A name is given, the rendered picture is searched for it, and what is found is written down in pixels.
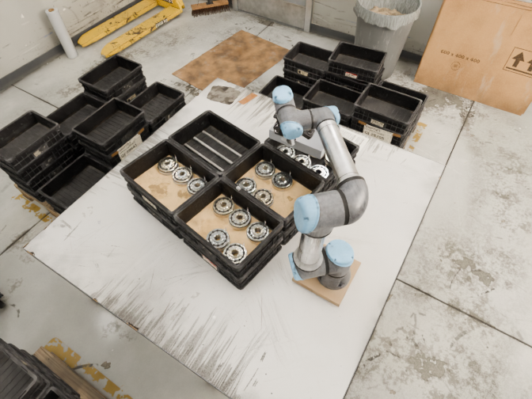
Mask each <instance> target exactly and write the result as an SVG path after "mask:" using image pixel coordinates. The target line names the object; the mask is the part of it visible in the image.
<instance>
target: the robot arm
mask: <svg viewBox="0 0 532 399"><path fill-rule="evenodd" d="M272 100H273V101H274V105H275V114H274V116H273V118H275V119H276V122H275V125H274V127H273V129H274V132H275V134H276V135H280V136H282V137H283V136H284V138H281V139H282V140H283V141H284V142H286V143H289V145H290V146H293V145H294V144H295V141H294V139H295V140H297V138H299V137H300V136H303V137H305V138H306V139H311V138H312V137H313V135H314V132H315V130H314V129H317V133H318V134H319V137H320V139H321V143H322V145H323V147H324V149H325V152H326V155H327V158H328V160H329V163H330V165H331V168H332V171H333V173H334V176H335V178H336V182H337V184H338V185H337V186H336V190H332V191H327V192H319V193H315V194H307V195H305V196H300V197H298V198H297V199H296V200H295V202H294V222H295V225H296V227H297V229H298V231H299V232H300V233H301V237H300V242H299V247H298V248H297V249H296V250H295V251H294V252H292V253H289V254H288V258H289V261H290V265H291V271H292V273H293V276H294V279H295V280H297V281H298V280H304V279H310V278H314V277H317V279H318V281H319V282H320V283H321V285H322V286H324V287H326V288H328V289H330V290H340V289H342V288H344V287H346V286H347V285H348V283H349V281H350V278H351V270H350V267H351V265H352V263H353V261H354V255H355V254H354V250H353V248H352V247H351V245H350V244H348V243H347V242H346V241H344V240H340V239H335V240H332V241H330V242H329V243H328V244H327V245H326V246H323V244H324V242H325V238H326V237H327V236H329V235H330V234H331V232H332V231H333V228H334V227H338V226H346V225H351V224H352V223H354V222H357V221H358V220H359V219H360V218H361V217H362V216H363V214H364V212H365V210H366V209H367V205H368V200H369V192H368V187H367V183H366V181H365V179H364V177H362V176H360V175H359V173H358V171H357V169H356V167H355V164H354V162H353V160H352V157H351V155H350V153H349V151H348V148H347V146H346V144H345V142H344V139H343V137H342V135H341V133H340V130H339V128H338V126H337V124H338V123H339V122H340V114H339V110H338V108H337V107H336V106H324V107H321V108H312V109H306V110H301V111H297V109H296V107H295V103H294V99H293V93H292V90H291V88H290V87H288V86H286V85H280V86H278V87H276V88H275V89H274V91H273V93H272ZM276 132H277V133H276Z"/></svg>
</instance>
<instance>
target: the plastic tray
mask: <svg viewBox="0 0 532 399"><path fill-rule="evenodd" d="M274 125H275V124H274ZM274 125H273V126H272V127H271V128H270V129H269V138H270V139H273V140H275V141H277V142H280V143H282V144H285V145H287V146H290V145H289V143H287V142H284V141H283V140H282V139H281V138H284V136H283V137H282V136H280V135H276V134H275V132H274V129H273V127H274ZM314 130H315V132H314V134H313V137H312V138H311V139H306V138H305V137H303V136H300V137H299V138H297V140H295V139H294V145H293V146H290V147H292V148H295V149H296V150H300V151H301V152H303V153H306V154H309V155H311V156H313V157H316V158H318V159H321V158H322V157H323V155H324V154H325V149H324V147H323V145H322V143H321V139H320V137H319V134H318V133H317V129H314Z"/></svg>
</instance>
